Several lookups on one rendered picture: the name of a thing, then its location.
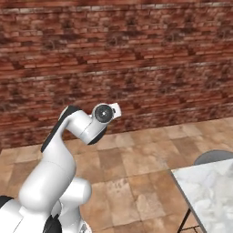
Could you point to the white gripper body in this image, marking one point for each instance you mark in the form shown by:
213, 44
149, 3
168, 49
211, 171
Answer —
116, 110

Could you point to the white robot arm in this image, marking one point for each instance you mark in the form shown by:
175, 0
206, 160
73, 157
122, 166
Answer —
53, 170

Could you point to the grey stool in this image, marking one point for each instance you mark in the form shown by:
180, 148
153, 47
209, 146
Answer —
214, 156

